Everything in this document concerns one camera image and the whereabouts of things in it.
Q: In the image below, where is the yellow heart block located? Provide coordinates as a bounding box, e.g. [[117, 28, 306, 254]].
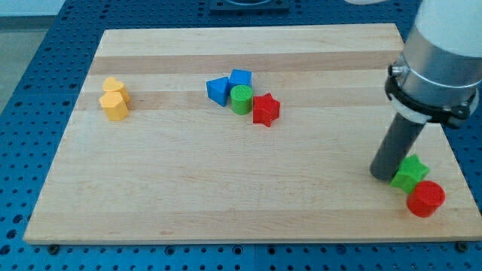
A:
[[102, 77, 130, 102]]

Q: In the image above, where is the red star block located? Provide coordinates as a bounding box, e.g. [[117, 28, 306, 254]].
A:
[[252, 93, 281, 127]]

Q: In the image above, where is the yellow hexagon block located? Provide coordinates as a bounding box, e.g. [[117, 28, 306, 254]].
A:
[[99, 92, 129, 121]]

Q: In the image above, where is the blue triangle block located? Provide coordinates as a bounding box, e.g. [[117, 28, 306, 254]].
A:
[[206, 77, 230, 107]]

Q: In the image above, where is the light wooden board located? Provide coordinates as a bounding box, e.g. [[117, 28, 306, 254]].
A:
[[24, 24, 481, 245]]

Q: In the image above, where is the green star block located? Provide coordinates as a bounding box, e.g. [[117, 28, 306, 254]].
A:
[[390, 154, 430, 194]]

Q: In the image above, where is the green cylinder block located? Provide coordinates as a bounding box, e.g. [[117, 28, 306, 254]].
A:
[[230, 85, 253, 115]]

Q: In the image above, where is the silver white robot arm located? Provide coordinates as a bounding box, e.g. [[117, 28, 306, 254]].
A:
[[370, 0, 481, 181]]

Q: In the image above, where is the red cylinder block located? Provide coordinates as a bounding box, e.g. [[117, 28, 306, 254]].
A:
[[406, 180, 446, 218]]

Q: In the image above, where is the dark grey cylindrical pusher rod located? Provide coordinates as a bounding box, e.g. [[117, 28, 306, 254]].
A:
[[370, 113, 425, 181]]

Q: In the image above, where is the black wrist flange ring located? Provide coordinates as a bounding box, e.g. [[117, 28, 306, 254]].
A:
[[385, 65, 479, 129]]

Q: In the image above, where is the blue cube block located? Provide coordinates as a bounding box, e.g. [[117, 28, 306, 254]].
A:
[[228, 69, 252, 89]]

